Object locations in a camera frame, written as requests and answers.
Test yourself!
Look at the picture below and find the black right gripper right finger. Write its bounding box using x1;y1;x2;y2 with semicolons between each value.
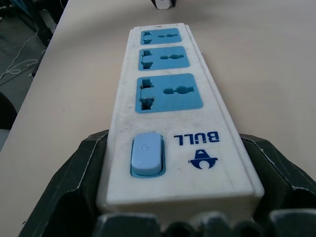
238;133;316;237

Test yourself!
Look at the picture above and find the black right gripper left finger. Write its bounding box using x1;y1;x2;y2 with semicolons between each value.
19;129;110;237

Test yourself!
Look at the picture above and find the white blue power strip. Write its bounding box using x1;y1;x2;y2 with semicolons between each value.
95;23;265;218

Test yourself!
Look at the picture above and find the white charger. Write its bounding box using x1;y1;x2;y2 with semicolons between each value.
155;0;171;10

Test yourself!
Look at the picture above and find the black round chair seat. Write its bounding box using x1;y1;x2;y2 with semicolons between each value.
0;91;18;130

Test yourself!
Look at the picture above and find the white floor cable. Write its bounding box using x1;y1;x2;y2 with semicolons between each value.
0;32;47;81

